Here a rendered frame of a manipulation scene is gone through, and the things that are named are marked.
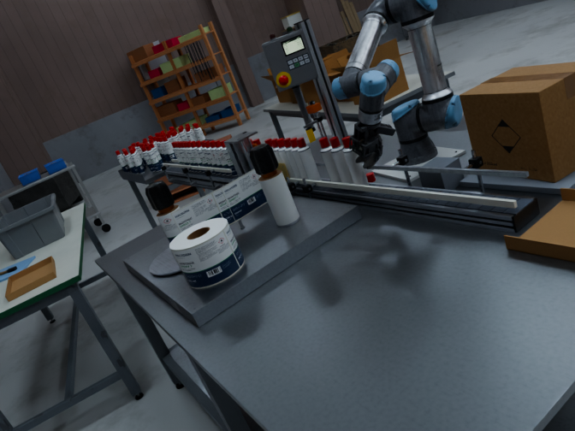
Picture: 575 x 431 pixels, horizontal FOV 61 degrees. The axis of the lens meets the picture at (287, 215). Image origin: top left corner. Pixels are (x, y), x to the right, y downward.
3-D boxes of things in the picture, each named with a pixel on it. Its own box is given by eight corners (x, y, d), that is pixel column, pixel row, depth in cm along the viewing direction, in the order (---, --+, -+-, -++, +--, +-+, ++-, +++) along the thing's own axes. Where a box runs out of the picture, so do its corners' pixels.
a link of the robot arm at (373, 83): (392, 71, 147) (382, 85, 141) (388, 103, 154) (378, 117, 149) (367, 66, 149) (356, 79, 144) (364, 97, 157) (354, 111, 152)
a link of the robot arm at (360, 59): (363, -6, 184) (323, 85, 162) (389, -17, 177) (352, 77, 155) (376, 19, 191) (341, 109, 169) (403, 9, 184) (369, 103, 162)
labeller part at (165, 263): (140, 266, 193) (139, 263, 193) (207, 227, 206) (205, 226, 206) (166, 285, 167) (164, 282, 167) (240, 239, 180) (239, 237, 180)
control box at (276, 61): (279, 89, 202) (262, 44, 195) (318, 74, 200) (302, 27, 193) (279, 92, 193) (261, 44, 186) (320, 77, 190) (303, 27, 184)
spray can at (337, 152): (341, 190, 189) (323, 140, 182) (351, 184, 191) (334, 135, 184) (350, 191, 184) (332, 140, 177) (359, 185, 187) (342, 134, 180)
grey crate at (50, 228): (16, 242, 364) (0, 216, 356) (68, 217, 375) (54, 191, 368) (8, 264, 310) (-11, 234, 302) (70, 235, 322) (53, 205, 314)
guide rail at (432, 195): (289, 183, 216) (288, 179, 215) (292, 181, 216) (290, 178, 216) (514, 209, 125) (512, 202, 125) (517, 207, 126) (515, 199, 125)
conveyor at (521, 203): (237, 185, 266) (234, 179, 265) (249, 179, 270) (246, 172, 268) (518, 227, 127) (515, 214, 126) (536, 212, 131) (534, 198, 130)
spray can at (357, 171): (353, 191, 183) (335, 140, 176) (363, 185, 185) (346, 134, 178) (363, 192, 178) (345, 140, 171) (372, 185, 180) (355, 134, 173)
